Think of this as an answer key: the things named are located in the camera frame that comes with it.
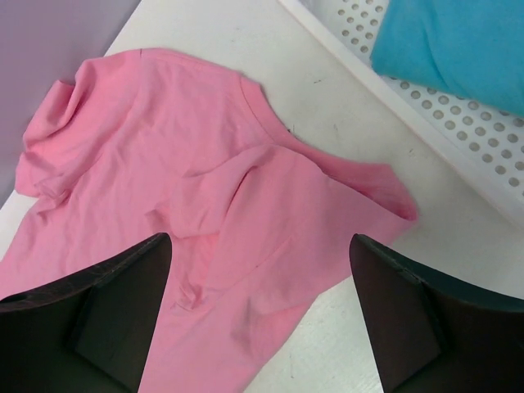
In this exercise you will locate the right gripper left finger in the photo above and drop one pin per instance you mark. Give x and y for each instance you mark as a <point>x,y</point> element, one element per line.
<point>90,331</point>

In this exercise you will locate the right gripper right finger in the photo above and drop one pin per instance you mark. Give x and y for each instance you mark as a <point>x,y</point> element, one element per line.
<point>431,332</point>

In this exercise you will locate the pink t-shirt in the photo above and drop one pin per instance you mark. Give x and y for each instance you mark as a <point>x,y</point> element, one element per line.
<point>154,141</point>

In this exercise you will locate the white perforated plastic basket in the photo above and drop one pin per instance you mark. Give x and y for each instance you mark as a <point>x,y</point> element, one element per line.
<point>482,144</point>

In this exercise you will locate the turquoise t-shirt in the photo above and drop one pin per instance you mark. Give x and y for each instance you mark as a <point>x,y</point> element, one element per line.
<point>472,49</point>

